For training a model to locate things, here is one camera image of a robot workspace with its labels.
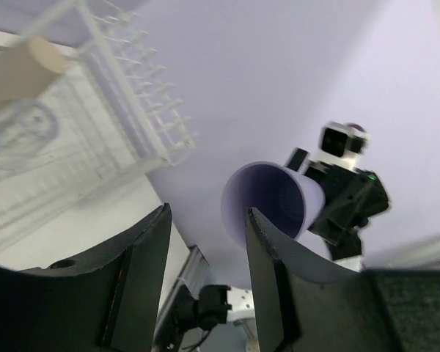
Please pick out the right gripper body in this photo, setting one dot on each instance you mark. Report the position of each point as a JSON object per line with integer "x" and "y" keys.
{"x": 351, "y": 199}

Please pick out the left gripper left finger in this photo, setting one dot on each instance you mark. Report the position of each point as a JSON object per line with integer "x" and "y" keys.
{"x": 103, "y": 299}

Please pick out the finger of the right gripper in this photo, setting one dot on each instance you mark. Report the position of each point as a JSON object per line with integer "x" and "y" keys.
{"x": 297, "y": 157}

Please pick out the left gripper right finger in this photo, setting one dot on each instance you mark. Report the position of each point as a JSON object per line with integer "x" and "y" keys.
{"x": 304, "y": 302}

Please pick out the purple tumbler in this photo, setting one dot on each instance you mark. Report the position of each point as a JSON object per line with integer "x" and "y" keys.
{"x": 289, "y": 200}

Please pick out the clear glass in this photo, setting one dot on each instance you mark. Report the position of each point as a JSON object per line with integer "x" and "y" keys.
{"x": 26, "y": 127}

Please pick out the beige tall tumbler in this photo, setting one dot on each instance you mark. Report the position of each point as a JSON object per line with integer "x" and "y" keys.
{"x": 28, "y": 68}

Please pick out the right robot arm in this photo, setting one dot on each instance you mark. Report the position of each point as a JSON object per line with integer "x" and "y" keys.
{"x": 351, "y": 246}

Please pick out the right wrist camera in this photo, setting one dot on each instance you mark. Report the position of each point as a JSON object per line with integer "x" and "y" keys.
{"x": 341, "y": 145}

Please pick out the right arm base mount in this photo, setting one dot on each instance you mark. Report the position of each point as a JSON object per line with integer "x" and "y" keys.
{"x": 206, "y": 311}

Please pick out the white wire dish rack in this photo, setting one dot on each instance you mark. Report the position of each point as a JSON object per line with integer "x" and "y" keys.
{"x": 116, "y": 111}

